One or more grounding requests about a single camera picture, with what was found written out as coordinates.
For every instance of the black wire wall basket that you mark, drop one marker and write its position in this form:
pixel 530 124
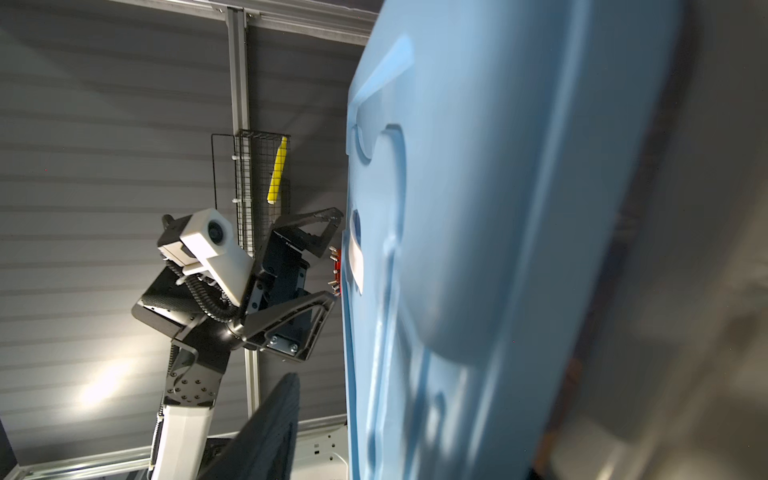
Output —
pixel 252 155

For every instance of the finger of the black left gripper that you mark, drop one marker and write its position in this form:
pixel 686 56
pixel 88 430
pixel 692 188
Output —
pixel 311 232
pixel 289 330

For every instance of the red pencil cup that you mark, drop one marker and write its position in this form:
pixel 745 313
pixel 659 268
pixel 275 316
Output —
pixel 336 257

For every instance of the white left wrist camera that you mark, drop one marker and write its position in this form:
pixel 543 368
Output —
pixel 206 243

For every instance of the blue plastic bin lid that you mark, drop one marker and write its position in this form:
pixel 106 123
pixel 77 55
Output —
pixel 490 144

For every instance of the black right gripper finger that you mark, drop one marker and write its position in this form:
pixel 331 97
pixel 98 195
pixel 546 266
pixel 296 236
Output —
pixel 265 446

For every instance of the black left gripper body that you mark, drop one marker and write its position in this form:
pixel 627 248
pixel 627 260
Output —
pixel 279 276

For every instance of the white plastic storage bin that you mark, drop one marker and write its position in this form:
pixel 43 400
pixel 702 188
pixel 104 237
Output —
pixel 668 378

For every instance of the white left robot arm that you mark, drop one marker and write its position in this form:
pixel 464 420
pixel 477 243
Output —
pixel 211 299

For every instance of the yellow brush in basket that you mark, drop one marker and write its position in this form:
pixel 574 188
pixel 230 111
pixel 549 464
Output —
pixel 277 173

